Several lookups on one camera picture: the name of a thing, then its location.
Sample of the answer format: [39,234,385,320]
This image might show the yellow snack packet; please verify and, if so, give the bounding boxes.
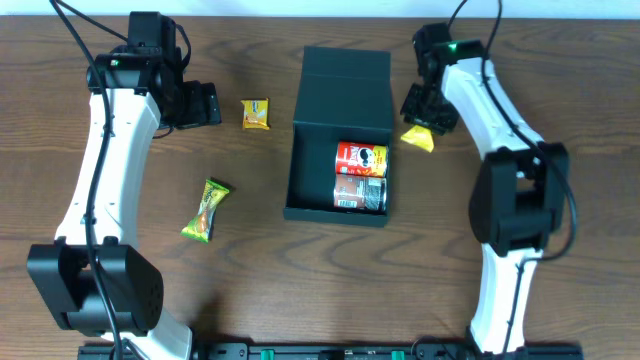
[401,125,435,153]

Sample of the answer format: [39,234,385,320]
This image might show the red Pringles can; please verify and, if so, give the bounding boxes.
[335,142,389,178]

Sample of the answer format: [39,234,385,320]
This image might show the brown Pringles can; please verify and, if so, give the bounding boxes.
[333,174,388,212]

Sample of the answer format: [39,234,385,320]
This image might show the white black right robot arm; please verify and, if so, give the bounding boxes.
[401,23,583,359]

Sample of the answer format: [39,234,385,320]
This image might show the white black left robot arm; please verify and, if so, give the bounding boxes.
[27,12,221,359]

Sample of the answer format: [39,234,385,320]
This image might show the orange cracker packet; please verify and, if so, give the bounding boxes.
[241,98,270,130]

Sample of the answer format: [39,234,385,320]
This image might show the black open gift box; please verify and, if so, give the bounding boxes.
[283,46,394,228]

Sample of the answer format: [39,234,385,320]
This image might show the green pandan snack packet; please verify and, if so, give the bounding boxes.
[181,179,230,243]

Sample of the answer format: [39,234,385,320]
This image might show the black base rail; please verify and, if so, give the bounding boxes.
[77,342,584,360]

